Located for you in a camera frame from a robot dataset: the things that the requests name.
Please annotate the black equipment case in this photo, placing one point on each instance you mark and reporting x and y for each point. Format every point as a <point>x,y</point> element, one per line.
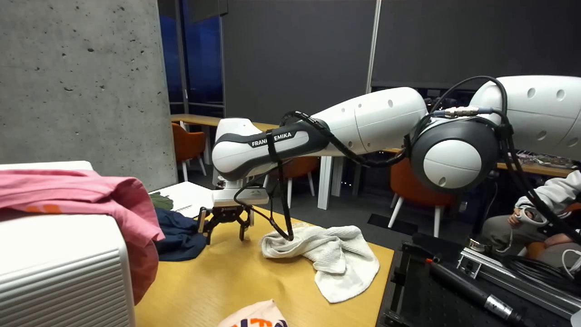
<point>423,303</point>

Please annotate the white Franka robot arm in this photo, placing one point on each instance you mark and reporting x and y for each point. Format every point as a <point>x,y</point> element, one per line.
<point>374,121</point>

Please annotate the magenta pink cloth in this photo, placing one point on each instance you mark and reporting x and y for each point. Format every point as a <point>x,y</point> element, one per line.
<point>91,194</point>

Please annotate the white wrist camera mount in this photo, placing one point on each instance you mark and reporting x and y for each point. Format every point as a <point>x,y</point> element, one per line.
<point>241,195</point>

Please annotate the folded black silver tripod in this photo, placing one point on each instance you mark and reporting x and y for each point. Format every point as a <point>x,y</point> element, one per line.
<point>477,294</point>

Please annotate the green cloth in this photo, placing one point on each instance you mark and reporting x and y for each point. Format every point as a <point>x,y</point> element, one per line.
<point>160,203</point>

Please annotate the grey trousered legs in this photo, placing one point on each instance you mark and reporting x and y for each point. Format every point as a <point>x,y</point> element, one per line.
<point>501,234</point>

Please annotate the white sleeved forearm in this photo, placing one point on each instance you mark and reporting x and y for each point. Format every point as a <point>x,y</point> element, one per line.
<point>550,194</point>

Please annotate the dark blue cloth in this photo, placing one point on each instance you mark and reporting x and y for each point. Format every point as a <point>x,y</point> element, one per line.
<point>178,237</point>

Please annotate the orange chair with white legs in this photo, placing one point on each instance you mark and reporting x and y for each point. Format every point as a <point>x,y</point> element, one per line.
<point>187,146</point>
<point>410,192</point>
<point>301,170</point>

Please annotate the long wooden wall desk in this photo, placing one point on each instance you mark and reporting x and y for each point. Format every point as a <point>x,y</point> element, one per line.
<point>192,119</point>

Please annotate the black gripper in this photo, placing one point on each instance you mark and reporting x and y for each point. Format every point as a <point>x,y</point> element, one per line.
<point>229,214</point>

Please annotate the white towel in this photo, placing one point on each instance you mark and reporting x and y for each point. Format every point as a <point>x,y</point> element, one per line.
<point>332,261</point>

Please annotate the white paper pad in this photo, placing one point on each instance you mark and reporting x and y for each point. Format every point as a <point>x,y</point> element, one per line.
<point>183,197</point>

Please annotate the peach shirt with orange print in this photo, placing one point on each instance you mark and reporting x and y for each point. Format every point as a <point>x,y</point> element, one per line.
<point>251,315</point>

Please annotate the white plastic ribbed box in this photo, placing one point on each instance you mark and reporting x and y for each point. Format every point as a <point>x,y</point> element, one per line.
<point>60,274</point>

